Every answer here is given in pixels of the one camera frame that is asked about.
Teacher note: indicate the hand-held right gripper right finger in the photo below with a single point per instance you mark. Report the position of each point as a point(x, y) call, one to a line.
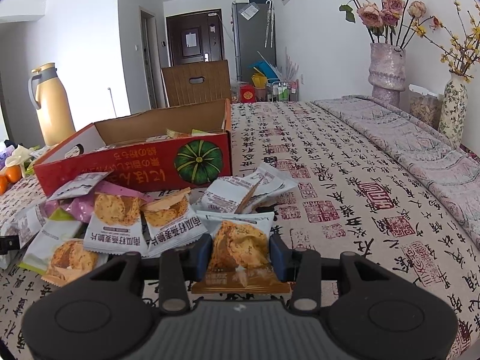
point(277, 258)

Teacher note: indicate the purple tissue pack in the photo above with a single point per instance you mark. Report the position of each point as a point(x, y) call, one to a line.
point(3, 159)

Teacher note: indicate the yellow blossom branches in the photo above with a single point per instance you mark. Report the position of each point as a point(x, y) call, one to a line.
point(457, 41)

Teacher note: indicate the dark entry door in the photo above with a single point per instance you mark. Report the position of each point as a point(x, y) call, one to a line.
point(195, 41)

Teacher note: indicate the red cardboard box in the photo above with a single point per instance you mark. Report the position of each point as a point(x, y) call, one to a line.
point(112, 168)

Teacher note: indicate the brown wooden chair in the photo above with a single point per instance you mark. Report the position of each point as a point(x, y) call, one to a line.
point(195, 82)

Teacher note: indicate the yellow thermos jug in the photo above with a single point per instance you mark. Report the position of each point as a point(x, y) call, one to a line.
point(52, 108)

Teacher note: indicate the grey interior door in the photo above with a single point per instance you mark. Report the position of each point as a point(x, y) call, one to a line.
point(149, 60)

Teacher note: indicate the yellow bag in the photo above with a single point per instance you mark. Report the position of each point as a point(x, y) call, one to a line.
point(259, 81)

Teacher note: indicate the floral print vase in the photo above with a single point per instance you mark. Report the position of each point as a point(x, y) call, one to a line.
point(453, 108)

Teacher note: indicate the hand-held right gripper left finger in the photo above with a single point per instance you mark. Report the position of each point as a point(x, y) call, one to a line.
point(204, 258)

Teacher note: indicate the green white snack packet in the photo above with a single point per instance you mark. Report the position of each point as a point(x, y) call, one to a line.
point(175, 132)
point(52, 247)

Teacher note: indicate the pink snack packet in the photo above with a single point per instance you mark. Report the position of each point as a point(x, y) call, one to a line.
point(80, 204)

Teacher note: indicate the pink ribbed vase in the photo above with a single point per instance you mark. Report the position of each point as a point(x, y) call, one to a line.
point(386, 78)

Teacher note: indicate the white paper sheet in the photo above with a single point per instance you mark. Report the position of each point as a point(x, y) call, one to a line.
point(249, 11)

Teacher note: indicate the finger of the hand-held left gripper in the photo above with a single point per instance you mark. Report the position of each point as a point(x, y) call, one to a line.
point(8, 243)

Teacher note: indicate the dried pink rose bouquet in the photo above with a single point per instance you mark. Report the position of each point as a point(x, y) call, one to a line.
point(382, 7)

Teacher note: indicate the small green snack packet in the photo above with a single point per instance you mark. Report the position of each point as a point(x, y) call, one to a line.
point(35, 157)

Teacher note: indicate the pink decorative stems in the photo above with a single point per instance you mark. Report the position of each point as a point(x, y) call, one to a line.
point(289, 67)

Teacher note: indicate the blue plastic item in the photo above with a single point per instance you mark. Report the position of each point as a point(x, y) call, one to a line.
point(262, 68)

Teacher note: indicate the grey patterned blanket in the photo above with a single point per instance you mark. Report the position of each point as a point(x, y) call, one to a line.
point(412, 150)

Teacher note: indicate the small red box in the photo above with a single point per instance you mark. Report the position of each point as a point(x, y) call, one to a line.
point(248, 93)

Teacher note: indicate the grey refrigerator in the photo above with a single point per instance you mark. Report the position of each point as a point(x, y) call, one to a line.
point(253, 45)

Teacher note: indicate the brown biscuit snack packet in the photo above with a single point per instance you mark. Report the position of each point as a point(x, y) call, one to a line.
point(240, 251)

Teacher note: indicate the clear snack jar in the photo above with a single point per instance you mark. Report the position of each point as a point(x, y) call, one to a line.
point(423, 107)

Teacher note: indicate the orange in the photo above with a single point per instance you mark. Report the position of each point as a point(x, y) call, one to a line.
point(3, 185)
point(12, 173)

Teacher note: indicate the white folded umbrella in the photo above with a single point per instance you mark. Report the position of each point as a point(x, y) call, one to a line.
point(269, 26)

